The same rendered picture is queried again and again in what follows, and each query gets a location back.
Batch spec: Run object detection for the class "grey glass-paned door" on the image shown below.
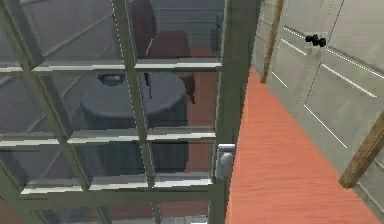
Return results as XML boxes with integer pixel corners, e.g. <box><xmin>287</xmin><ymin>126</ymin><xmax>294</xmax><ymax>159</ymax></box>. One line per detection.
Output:
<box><xmin>0</xmin><ymin>0</ymin><xmax>264</xmax><ymax>224</ymax></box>

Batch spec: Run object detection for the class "dark red chair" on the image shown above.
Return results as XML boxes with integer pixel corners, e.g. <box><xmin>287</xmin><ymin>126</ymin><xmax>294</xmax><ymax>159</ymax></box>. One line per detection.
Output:
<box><xmin>130</xmin><ymin>0</ymin><xmax>197</xmax><ymax>105</ymax></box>

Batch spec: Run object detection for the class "round grey table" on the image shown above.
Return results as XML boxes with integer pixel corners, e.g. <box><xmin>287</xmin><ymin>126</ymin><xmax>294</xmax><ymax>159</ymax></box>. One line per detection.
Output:
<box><xmin>79</xmin><ymin>71</ymin><xmax>190</xmax><ymax>174</ymax></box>

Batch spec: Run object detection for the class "dark grey bowl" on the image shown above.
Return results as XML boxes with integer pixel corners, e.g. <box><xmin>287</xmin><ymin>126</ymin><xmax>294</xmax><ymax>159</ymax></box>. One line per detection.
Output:
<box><xmin>97</xmin><ymin>73</ymin><xmax>127</xmax><ymax>87</ymax></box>

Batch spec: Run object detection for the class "white panelled door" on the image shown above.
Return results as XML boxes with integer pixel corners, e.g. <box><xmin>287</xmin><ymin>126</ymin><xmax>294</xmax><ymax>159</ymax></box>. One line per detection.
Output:
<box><xmin>252</xmin><ymin>0</ymin><xmax>384</xmax><ymax>221</ymax></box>

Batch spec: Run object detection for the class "silver door handle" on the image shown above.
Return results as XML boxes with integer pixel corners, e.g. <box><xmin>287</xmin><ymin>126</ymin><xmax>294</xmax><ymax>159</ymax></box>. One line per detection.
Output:
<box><xmin>215</xmin><ymin>143</ymin><xmax>237</xmax><ymax>180</ymax></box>

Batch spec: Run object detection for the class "black door handle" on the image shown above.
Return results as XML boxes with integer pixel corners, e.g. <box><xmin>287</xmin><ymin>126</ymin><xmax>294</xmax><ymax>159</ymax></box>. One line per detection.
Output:
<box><xmin>304</xmin><ymin>33</ymin><xmax>328</xmax><ymax>48</ymax></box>

